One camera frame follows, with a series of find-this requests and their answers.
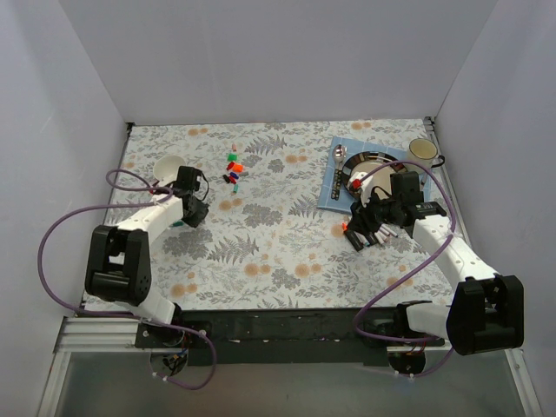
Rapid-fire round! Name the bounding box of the cream enamel mug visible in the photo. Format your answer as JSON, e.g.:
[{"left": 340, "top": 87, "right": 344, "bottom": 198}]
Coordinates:
[{"left": 406, "top": 138, "right": 446, "bottom": 174}]

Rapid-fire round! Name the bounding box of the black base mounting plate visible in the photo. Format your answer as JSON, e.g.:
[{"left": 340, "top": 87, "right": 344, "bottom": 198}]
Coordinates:
[{"left": 134, "top": 308, "right": 447, "bottom": 367}]

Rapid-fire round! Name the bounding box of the red white mug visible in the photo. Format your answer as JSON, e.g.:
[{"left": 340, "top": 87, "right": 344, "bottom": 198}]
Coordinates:
[{"left": 153, "top": 155, "right": 185, "bottom": 189}]

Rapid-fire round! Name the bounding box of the blue checked placemat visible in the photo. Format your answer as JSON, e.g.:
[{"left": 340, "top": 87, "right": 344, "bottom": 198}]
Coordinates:
[{"left": 317, "top": 136, "right": 406, "bottom": 214}]

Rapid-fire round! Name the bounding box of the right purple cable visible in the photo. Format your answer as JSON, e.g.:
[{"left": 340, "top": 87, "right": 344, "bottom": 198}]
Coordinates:
[{"left": 352, "top": 161, "right": 457, "bottom": 378}]

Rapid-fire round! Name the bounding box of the aluminium frame rail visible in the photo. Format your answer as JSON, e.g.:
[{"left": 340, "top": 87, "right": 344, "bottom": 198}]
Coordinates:
[{"left": 38, "top": 316, "right": 543, "bottom": 416}]

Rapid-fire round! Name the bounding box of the black orange highlighter body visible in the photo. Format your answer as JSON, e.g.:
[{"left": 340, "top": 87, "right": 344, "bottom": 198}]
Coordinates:
[{"left": 342, "top": 223, "right": 364, "bottom": 252}]

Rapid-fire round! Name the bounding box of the dark rimmed cream plate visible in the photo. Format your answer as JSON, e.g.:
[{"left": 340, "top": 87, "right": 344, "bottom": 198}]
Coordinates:
[{"left": 341, "top": 151, "right": 407, "bottom": 199}]

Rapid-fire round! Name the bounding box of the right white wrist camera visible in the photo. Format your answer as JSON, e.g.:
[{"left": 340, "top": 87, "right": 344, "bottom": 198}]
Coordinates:
[{"left": 347, "top": 171, "right": 378, "bottom": 207}]

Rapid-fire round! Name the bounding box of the floral tablecloth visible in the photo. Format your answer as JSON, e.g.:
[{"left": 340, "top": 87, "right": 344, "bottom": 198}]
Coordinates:
[{"left": 122, "top": 119, "right": 452, "bottom": 309}]

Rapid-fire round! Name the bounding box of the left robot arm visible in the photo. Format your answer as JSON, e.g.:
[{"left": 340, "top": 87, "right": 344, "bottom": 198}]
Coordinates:
[{"left": 85, "top": 166, "right": 209, "bottom": 348}]

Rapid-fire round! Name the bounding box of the metal spoon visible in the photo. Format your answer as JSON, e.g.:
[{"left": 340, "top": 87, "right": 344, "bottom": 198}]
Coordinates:
[{"left": 332, "top": 144, "right": 347, "bottom": 174}]

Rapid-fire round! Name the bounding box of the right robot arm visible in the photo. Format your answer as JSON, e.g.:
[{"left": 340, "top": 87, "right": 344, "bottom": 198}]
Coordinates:
[{"left": 347, "top": 172, "right": 525, "bottom": 355}]

